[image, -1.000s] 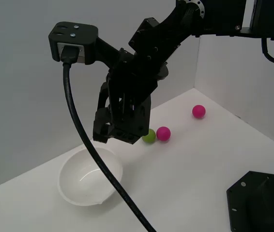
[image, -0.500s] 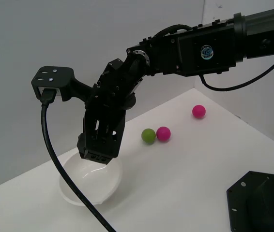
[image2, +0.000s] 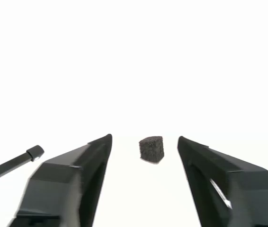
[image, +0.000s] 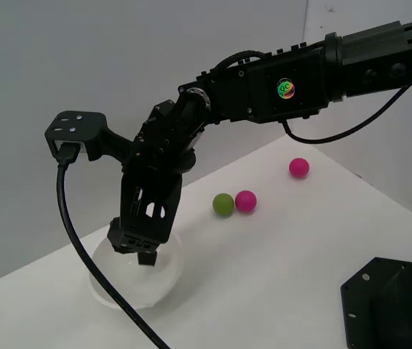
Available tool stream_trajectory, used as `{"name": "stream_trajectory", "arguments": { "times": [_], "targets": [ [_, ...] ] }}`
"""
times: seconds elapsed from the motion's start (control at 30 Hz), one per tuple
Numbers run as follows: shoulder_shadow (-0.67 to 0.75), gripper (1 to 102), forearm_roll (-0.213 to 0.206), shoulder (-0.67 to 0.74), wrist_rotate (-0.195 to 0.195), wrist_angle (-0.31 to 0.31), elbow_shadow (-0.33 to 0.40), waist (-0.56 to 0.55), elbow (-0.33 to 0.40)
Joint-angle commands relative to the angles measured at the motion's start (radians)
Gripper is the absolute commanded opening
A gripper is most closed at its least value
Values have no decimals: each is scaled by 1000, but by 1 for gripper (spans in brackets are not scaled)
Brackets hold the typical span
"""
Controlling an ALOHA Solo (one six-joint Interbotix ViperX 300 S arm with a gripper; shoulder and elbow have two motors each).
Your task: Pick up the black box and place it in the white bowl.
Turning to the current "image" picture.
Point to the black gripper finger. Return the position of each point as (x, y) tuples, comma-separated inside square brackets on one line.
[(147, 229), (115, 234)]

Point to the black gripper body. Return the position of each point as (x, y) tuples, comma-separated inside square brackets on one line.
[(166, 141)]

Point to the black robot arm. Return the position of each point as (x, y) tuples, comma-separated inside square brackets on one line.
[(366, 51)]

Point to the small black box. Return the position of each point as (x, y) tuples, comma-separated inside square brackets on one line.
[(147, 261)]

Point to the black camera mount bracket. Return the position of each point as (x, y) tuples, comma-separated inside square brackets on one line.
[(78, 127)]

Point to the holographic round QC sticker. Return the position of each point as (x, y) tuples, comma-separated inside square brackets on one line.
[(286, 89)]

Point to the green ball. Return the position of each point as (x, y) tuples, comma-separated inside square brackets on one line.
[(223, 204)]

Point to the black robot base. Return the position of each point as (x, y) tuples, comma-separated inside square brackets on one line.
[(391, 309)]

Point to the white bowl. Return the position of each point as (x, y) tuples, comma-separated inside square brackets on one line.
[(164, 281)]

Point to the pink ball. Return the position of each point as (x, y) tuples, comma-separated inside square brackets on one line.
[(298, 168), (245, 201)]

